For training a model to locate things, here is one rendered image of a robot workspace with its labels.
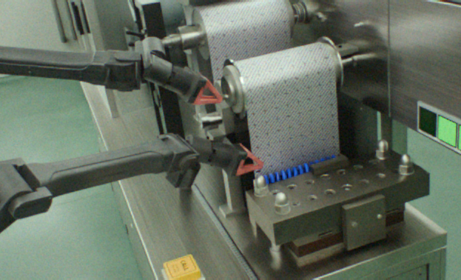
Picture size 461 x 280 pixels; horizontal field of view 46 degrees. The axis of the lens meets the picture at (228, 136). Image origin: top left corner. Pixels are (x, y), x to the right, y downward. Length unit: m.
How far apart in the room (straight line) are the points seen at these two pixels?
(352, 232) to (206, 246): 0.36
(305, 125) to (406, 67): 0.28
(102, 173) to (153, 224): 0.46
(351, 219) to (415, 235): 0.18
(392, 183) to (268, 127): 0.31
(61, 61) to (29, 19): 5.54
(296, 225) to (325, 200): 0.09
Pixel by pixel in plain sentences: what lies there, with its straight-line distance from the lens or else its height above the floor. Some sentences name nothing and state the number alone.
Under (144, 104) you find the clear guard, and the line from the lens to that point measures 2.30.
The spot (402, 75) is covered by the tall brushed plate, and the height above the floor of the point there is 1.26.
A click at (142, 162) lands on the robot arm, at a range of 1.12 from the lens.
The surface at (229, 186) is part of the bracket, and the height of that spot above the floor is 0.99.
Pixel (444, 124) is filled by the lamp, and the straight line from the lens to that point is 1.19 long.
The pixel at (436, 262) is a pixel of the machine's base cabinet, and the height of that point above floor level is 0.82.
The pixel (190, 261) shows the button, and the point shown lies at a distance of 1.29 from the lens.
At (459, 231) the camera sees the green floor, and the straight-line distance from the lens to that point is 2.98.
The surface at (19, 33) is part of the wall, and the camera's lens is 6.79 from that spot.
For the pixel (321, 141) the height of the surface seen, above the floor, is 1.08.
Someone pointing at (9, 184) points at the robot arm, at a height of 1.30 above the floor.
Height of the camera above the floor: 1.69
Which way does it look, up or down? 24 degrees down
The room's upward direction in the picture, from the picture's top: 8 degrees counter-clockwise
